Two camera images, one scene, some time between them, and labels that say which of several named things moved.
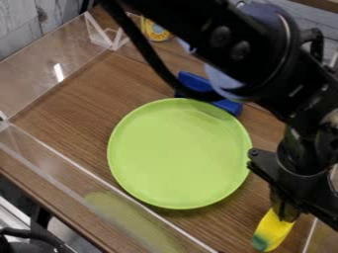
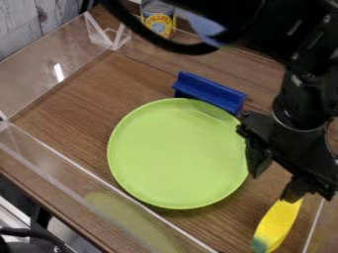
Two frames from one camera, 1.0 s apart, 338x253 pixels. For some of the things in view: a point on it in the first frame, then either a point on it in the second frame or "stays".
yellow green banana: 271,232 stays
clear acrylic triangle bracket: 108,37 stays
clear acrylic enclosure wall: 52,185 stays
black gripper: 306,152 -> 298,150
